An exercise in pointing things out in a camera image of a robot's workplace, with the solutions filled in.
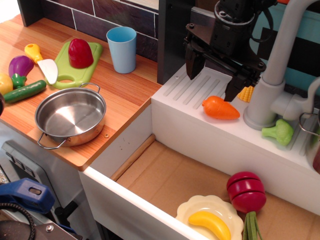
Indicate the yellow handled toy knife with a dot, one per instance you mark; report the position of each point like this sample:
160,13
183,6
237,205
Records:
48,66

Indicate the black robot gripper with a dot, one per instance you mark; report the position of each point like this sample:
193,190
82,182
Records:
226,44

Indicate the orange plastic toy carrot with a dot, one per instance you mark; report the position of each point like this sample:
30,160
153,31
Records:
215,107

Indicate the light blue plastic cup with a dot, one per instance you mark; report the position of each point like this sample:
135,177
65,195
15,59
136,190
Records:
122,41

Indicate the red toy pepper half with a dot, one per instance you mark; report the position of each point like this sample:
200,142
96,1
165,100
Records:
80,54

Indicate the green wooden toy cucumber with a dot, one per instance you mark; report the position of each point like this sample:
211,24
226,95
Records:
25,92

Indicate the blue plastic clamp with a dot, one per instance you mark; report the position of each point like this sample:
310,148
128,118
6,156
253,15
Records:
29,194

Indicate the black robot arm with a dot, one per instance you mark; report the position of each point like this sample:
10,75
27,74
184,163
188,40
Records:
239,6

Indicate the stainless steel pan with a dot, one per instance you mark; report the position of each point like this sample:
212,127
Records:
71,117

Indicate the red wooden toy radish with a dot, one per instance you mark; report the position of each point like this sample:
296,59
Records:
247,195

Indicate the yellow toy banana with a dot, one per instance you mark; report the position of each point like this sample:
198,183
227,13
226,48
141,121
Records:
212,222

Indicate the steel pot at right edge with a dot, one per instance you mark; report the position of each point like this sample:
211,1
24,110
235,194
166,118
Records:
310,124

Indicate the cream flower shaped plate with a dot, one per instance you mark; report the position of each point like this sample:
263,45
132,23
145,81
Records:
215,205

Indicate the white toy sink unit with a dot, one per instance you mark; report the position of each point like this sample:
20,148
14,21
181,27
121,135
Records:
171,151

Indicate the green toy broccoli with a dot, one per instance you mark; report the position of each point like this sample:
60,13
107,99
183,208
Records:
282,132

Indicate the yellow toy corn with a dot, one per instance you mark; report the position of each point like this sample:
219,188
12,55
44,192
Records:
246,94

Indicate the yellow toy lemon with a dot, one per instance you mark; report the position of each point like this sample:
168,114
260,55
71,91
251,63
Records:
6,84

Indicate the purple toy eggplant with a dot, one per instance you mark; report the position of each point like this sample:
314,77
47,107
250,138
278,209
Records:
18,69

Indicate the grey toy faucet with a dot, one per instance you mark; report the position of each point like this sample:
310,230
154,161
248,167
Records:
269,99

